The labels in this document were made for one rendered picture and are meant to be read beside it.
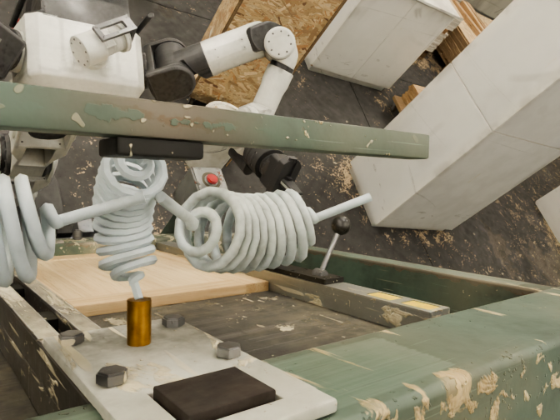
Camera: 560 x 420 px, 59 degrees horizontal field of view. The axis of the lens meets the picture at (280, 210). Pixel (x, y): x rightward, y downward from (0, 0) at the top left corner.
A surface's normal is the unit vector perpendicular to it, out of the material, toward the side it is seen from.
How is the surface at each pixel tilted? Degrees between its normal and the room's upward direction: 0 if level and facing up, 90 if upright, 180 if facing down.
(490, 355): 55
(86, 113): 35
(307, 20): 90
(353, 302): 90
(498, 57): 90
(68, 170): 0
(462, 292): 90
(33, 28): 46
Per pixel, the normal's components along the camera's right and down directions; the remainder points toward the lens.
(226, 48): 0.07, 0.21
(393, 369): 0.02, -1.00
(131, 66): 0.60, -0.16
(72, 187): 0.50, -0.54
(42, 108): 0.61, 0.05
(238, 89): 0.01, 0.79
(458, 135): -0.82, -0.07
